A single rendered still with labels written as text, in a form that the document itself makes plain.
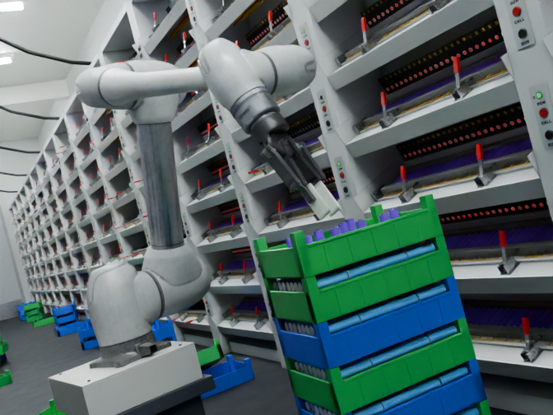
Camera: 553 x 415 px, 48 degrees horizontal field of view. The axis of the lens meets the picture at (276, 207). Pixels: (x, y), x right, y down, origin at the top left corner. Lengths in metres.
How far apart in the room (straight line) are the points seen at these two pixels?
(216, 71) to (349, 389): 0.67
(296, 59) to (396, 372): 0.69
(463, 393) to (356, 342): 0.25
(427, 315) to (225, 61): 0.64
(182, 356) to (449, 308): 0.85
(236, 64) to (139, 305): 0.82
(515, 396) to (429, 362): 0.46
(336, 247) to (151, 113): 0.89
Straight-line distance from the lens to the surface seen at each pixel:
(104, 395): 1.74
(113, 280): 1.82
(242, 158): 2.40
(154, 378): 1.78
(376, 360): 1.15
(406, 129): 1.58
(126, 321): 1.82
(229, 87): 1.29
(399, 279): 1.16
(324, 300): 1.09
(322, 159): 1.89
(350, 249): 1.11
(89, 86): 1.74
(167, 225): 1.89
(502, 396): 1.66
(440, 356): 1.22
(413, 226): 1.18
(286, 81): 1.39
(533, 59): 1.30
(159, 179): 1.86
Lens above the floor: 0.61
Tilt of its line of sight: level
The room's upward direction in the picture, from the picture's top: 15 degrees counter-clockwise
